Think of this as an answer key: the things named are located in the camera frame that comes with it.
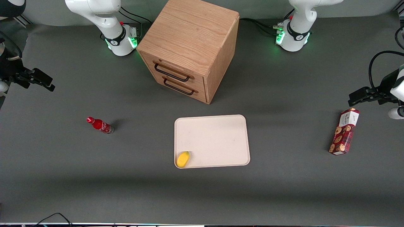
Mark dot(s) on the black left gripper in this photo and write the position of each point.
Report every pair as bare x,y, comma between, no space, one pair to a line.
385,86

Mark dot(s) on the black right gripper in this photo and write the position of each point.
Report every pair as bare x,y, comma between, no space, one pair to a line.
12,70

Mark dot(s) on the aluminium frame rail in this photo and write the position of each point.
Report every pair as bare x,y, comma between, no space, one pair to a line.
22,20

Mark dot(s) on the yellow toy lemon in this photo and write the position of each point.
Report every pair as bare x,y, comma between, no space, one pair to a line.
182,159

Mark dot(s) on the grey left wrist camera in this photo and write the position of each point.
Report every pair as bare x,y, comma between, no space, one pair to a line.
396,113

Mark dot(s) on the red coke bottle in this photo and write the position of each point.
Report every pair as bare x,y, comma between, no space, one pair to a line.
100,125

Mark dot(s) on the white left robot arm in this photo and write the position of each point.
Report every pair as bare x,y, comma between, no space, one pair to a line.
298,28

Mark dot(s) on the red cookie box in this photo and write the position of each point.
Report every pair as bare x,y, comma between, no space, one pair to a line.
343,132

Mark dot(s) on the wooden two-drawer cabinet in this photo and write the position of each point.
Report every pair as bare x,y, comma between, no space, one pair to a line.
189,47

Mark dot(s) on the beige rectangular tray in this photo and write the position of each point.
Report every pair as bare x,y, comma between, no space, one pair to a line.
214,140

